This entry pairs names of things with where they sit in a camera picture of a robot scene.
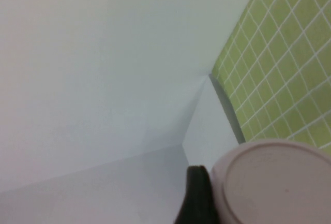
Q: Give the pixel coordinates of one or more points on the pink plastic cup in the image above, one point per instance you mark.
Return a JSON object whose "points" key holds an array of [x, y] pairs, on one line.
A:
{"points": [[271, 187]]}

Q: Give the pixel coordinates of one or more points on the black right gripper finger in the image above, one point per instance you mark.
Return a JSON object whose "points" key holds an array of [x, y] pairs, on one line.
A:
{"points": [[199, 203]]}

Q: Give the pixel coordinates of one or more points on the green checkered tablecloth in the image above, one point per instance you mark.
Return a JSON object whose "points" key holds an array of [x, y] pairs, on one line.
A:
{"points": [[284, 66]]}

